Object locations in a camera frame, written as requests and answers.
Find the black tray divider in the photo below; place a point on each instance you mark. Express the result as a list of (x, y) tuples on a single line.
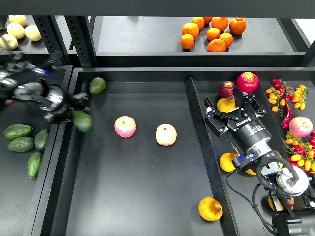
[(228, 221)]

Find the dark green avocado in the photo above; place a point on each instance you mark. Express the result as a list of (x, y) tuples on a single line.
[(82, 121)]

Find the dark avocado left middle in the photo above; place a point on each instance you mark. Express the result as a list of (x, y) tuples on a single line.
[(21, 144)]

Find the green avocado lower left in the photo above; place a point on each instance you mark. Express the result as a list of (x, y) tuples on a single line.
[(34, 164)]

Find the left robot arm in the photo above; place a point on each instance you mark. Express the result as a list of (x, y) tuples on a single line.
[(23, 81)]

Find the dark avocado upright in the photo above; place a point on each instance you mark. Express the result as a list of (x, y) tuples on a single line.
[(41, 139)]

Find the orange far left bottom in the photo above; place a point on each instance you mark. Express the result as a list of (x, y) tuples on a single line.
[(187, 41)]

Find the black perforated shelf post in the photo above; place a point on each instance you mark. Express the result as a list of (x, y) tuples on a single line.
[(82, 38)]

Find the pale yellow apple middle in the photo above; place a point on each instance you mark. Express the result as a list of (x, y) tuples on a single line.
[(16, 30)]

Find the bright red apple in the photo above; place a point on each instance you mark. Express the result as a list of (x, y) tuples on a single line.
[(247, 82)]

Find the cherry tomato bunch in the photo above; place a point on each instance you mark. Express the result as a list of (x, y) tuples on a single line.
[(301, 151), (281, 94)]

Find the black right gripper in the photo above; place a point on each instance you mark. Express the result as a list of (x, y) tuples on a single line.
[(243, 123)]

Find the lower cherry tomato bunch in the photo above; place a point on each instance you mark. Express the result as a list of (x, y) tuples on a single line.
[(301, 151)]

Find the orange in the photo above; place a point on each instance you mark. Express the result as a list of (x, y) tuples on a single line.
[(187, 41), (227, 38), (238, 25), (216, 45), (212, 34), (221, 23), (190, 28)]

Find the pink apple right side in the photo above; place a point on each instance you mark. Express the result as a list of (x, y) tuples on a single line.
[(300, 126)]

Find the pale pink apple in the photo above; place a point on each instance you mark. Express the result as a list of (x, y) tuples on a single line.
[(166, 134)]

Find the black left tray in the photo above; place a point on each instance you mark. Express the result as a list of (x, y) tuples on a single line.
[(20, 196)]

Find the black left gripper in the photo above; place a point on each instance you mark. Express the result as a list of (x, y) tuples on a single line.
[(57, 104)]

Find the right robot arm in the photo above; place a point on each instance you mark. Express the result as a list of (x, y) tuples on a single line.
[(288, 186)]

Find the pale yellow apple top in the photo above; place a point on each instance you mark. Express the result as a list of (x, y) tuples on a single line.
[(20, 19)]

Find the pink red apple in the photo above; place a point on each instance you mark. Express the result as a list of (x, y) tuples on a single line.
[(125, 126)]

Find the orange left upper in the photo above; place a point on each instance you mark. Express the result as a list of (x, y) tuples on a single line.
[(190, 28)]

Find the dark red apple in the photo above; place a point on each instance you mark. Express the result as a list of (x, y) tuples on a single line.
[(226, 89)]

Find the upper cherry tomato bunch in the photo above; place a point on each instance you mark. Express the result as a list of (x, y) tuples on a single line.
[(281, 94)]

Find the red chili pepper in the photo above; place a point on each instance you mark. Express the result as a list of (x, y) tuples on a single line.
[(288, 116)]

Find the orange front centre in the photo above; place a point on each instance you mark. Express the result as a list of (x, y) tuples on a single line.
[(216, 45)]

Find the orange right of middle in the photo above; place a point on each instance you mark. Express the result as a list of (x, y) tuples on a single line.
[(227, 38)]

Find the pale yellow apple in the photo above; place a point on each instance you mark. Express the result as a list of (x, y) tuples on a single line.
[(20, 19), (8, 42), (16, 30), (32, 33)]

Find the dark avocado left top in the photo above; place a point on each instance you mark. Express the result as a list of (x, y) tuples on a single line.
[(17, 130)]

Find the orange top right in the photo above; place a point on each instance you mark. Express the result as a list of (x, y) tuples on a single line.
[(238, 25)]

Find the light green round avocado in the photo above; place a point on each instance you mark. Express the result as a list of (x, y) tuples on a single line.
[(97, 85)]

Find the pale yellow apple front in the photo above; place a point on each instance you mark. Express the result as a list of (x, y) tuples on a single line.
[(8, 42)]

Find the black upper shelf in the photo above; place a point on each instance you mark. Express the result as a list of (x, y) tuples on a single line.
[(129, 41)]

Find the yellow pear under gripper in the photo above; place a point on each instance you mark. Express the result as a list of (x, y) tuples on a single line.
[(225, 160)]

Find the orange top centre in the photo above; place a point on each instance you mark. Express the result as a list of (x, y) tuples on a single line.
[(221, 23)]

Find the yellow pear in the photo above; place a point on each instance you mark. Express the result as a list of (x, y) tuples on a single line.
[(225, 160), (250, 172), (277, 205), (226, 104), (210, 209)]

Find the pale yellow apple right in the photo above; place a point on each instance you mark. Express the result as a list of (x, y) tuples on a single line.
[(32, 33)]

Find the orange top left partly hidden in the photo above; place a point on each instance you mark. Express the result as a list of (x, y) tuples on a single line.
[(199, 21)]

